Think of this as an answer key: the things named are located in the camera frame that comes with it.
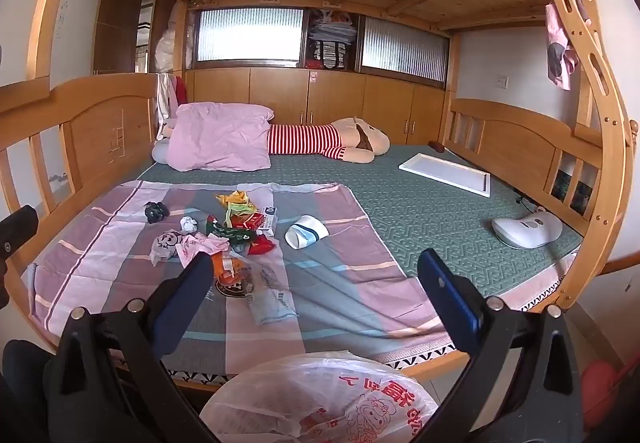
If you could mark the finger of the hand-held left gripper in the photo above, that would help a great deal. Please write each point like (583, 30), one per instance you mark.
(17, 228)

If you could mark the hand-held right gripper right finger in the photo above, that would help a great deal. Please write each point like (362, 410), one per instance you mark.
(450, 293)

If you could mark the pink grey checked blanket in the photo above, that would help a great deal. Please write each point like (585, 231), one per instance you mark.
(325, 273)

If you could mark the green woven bed mat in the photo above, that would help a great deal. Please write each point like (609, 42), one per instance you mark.
(425, 218)

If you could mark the black crumpled wrapper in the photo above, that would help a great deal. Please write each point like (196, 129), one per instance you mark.
(156, 212)

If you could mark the green snack bag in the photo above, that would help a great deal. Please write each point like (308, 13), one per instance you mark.
(235, 235)

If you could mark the white blue small box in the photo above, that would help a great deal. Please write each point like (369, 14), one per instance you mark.
(270, 218)

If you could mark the shelf niche with papers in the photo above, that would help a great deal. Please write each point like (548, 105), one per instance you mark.
(330, 33)

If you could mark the white wall socket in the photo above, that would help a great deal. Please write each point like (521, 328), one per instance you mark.
(502, 82)

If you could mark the pink hanging cloth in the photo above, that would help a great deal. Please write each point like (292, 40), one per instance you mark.
(557, 53)

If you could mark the red snack packet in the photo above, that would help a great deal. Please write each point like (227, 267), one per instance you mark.
(262, 247)

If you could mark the orange wrapper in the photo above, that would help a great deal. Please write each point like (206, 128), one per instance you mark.
(225, 268)

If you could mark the clear printed plastic bag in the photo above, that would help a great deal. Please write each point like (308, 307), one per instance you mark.
(270, 298)

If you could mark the tall wooden shelf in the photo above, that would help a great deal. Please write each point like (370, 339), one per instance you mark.
(115, 33)

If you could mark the green cloth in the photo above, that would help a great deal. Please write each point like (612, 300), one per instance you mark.
(235, 203)

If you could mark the white crumpled paper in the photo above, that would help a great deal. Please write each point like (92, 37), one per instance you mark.
(188, 225)

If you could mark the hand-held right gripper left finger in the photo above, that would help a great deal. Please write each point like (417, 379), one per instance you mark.
(182, 293)

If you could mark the wooden cabinet row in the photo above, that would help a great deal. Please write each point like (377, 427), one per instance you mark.
(280, 93)

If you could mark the white handheld vacuum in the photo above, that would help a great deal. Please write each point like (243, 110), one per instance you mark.
(525, 228)

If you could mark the white red-printed plastic bag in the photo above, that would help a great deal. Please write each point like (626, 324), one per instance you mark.
(300, 398)

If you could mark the white rectangular tray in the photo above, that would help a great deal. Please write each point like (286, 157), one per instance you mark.
(440, 173)

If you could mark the dark red pouch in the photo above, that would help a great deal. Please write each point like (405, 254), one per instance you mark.
(436, 146)

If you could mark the wooden bunk bed frame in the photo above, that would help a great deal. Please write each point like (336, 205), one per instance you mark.
(95, 123)

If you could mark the white paper cup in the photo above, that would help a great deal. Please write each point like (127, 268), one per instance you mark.
(305, 233)

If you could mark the red round object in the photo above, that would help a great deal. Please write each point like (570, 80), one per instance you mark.
(600, 388)

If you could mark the red hanging garment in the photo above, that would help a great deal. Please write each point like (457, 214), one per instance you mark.
(180, 90)

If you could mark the pink pillow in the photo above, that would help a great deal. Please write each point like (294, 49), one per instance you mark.
(220, 138)

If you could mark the ribbed glass window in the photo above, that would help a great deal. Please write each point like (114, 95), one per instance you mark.
(250, 35)
(400, 48)

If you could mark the white wrapped bundle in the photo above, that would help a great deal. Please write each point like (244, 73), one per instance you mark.
(165, 53)

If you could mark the white hanging garment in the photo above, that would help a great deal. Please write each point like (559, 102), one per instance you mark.
(164, 98)

